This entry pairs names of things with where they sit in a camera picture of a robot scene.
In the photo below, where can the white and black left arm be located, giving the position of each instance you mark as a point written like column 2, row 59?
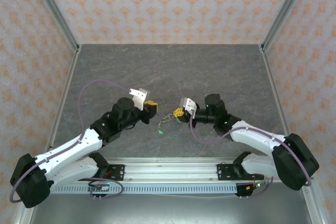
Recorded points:
column 68, row 145

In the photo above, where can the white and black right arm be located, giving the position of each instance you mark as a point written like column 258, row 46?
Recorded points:
column 257, row 136

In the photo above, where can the grey metal sheet tray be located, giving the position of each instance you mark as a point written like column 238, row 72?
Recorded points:
column 170, row 211

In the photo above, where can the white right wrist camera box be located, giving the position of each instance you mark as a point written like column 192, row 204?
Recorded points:
column 187, row 104

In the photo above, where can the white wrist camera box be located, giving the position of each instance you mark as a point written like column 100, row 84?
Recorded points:
column 187, row 104
column 139, row 98

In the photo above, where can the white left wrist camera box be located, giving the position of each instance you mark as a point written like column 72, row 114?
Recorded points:
column 139, row 98

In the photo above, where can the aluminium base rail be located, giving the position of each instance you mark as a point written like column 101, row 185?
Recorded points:
column 170, row 171

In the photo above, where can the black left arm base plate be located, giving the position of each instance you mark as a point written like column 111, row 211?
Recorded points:
column 116, row 171

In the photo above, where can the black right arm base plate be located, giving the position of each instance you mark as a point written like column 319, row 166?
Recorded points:
column 225, row 172

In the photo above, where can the aluminium table side rail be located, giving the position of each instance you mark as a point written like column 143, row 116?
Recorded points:
column 69, row 72
column 269, row 72

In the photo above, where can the aluminium frame post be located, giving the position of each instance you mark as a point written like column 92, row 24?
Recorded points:
column 285, row 9
column 53, row 9

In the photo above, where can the aluminium frame leg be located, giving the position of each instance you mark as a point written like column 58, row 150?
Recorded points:
column 314, row 205

